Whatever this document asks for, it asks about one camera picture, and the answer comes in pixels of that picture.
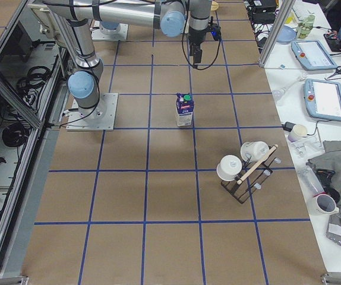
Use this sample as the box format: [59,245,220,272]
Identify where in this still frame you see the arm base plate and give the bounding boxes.
[66,93,118,131]
[91,21,128,42]

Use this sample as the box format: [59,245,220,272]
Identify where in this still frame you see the blue white milk carton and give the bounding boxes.
[176,93,194,127]

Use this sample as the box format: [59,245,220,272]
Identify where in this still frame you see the white smiley face mug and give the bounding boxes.
[240,141,269,162]

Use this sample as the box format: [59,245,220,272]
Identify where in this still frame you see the white upturned cup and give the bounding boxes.
[216,154,242,182]

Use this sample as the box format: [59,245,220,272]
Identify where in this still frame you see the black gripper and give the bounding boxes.
[188,28,209,64]

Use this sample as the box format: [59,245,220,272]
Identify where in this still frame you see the white light bulb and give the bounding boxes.
[271,75,306,104]

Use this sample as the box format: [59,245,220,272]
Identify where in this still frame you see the blue teach pendant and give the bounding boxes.
[303,79,341,122]
[291,40,337,71]

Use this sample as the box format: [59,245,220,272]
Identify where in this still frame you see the black wire cup rack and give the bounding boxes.
[220,144,281,204]

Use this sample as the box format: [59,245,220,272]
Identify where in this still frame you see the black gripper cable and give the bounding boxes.
[181,16,223,71]

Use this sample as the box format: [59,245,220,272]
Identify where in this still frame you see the aluminium frame post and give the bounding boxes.
[258,0,295,68]

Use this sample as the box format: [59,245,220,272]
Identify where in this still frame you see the blue teach pendant far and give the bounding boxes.
[291,40,337,71]

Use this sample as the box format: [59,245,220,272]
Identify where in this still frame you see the white mug dark inside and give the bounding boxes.
[307,194,339,216]

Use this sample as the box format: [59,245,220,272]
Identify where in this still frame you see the black scissors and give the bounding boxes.
[325,65,341,80]

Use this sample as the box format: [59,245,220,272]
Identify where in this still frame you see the blue teach pendant near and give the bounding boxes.
[303,79,341,122]

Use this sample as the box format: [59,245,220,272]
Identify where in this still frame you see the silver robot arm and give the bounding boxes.
[44,1,188,119]
[187,0,212,69]

